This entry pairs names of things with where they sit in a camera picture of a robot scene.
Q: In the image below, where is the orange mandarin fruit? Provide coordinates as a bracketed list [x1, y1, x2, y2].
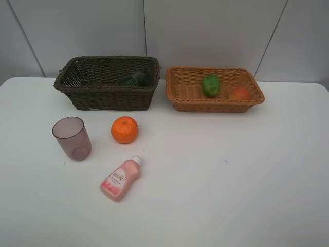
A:
[111, 116, 139, 144]

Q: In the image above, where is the dark green pump bottle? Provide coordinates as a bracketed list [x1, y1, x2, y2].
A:
[118, 70, 153, 87]

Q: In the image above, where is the pink lotion bottle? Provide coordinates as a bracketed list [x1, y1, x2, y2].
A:
[100, 156, 142, 202]

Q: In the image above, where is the red orange peach fruit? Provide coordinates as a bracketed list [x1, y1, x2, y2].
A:
[229, 86, 251, 101]

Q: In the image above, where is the translucent purple plastic cup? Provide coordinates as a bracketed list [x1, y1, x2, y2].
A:
[52, 117, 92, 161]

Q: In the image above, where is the orange wicker basket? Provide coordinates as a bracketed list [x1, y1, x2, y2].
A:
[166, 66, 265, 113]

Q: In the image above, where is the dark brown wicker basket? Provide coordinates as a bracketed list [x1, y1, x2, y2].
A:
[53, 56, 160, 111]

